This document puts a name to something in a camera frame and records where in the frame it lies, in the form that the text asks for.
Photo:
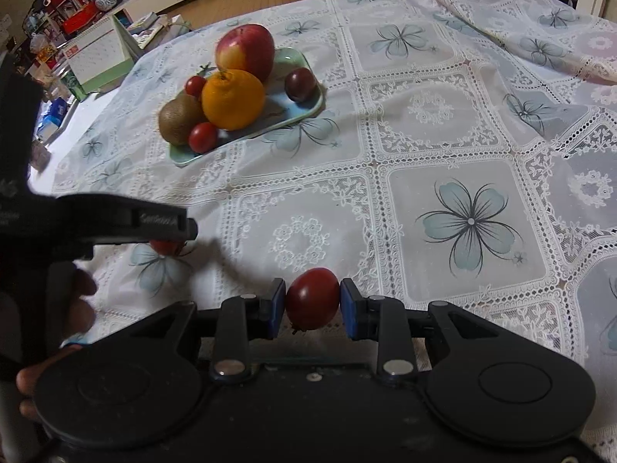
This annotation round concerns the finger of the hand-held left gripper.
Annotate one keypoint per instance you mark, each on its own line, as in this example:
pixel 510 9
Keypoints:
pixel 159 224

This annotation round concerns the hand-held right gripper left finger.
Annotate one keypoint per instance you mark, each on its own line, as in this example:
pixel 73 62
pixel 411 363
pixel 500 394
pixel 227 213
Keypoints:
pixel 277 306

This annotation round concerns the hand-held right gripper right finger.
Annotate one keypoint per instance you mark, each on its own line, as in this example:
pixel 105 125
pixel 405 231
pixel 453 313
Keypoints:
pixel 351 308

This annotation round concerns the red cherry tomato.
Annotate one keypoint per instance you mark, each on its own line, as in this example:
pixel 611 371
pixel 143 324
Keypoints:
pixel 166 248
pixel 313 299
pixel 194 87
pixel 202 137

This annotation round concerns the light green tray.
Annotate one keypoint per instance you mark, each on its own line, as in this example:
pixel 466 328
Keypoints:
pixel 284 106

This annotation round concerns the person's left hand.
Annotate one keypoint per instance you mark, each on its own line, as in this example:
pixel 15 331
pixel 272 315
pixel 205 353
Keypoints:
pixel 79 313

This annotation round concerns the brown kiwi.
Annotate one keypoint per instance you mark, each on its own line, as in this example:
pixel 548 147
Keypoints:
pixel 178 120

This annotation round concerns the blue tissue packet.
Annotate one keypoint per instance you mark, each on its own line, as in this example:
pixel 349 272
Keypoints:
pixel 50 115

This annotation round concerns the orange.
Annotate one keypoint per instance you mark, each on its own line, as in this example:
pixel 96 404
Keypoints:
pixel 234 101

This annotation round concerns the white desk calendar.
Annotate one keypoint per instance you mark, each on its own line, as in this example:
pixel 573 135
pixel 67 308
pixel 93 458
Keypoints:
pixel 96 58

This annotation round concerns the red apple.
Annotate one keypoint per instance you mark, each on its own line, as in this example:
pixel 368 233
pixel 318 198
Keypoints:
pixel 246 48

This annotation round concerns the white paper bag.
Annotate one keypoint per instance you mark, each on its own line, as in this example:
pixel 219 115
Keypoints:
pixel 171 26

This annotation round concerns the stack of books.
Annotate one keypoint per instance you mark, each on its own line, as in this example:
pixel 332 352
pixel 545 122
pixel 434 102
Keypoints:
pixel 144 26

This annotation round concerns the dark red plum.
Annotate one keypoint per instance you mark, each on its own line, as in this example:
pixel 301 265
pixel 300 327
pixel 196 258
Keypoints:
pixel 300 84

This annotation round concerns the red storage box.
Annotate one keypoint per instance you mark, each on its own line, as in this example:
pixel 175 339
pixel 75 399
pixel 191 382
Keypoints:
pixel 79 19

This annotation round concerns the white lace floral tablecloth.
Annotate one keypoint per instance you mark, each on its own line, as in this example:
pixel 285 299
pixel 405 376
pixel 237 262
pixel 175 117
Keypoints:
pixel 434 106

